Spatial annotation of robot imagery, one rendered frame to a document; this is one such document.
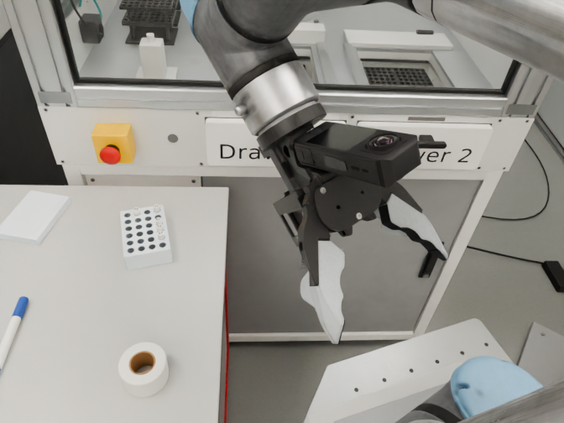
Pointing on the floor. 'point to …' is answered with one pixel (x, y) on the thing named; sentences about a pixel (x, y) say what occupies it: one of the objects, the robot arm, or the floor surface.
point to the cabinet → (257, 254)
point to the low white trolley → (116, 310)
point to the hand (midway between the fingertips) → (400, 300)
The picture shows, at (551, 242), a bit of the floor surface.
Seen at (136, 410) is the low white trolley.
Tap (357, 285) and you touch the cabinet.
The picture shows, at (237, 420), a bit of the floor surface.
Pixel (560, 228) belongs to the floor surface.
